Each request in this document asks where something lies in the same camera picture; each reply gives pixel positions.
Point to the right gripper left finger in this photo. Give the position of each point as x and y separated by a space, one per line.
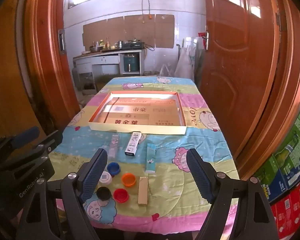
40 219

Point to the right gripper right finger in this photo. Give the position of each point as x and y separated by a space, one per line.
254 218

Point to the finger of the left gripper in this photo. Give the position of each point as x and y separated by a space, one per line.
48 144
9 144

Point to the floral patterned lighter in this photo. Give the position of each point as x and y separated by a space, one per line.
113 147

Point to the white bottle cap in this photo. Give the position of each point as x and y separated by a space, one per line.
105 178

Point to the blue bottle cap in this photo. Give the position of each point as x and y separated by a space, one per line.
113 169

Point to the black bottle cap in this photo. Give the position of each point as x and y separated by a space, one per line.
103 193

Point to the white lighter box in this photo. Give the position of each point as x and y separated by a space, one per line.
133 144

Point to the translucent orange bottle cap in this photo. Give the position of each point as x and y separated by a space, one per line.
128 179

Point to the red bottle cap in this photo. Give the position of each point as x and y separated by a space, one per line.
121 195

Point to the teal lighter with bird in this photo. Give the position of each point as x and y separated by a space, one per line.
150 158

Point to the red beverage carton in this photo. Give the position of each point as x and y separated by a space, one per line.
287 213

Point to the green beverage carton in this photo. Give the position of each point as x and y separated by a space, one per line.
281 171

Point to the shallow cardboard tray box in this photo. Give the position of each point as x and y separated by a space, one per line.
147 112

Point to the colourful cartoon tablecloth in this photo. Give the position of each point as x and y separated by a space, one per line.
174 202

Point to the kitchen counter cabinet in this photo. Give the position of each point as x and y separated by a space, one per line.
90 71

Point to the black gas stove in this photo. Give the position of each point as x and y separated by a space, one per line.
133 44

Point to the wooden door right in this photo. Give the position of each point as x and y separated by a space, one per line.
239 64

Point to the white sack bag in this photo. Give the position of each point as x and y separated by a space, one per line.
184 67

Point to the wooden door frame left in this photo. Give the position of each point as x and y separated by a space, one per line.
52 94

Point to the cardboard wall sheets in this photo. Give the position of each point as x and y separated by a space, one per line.
154 30

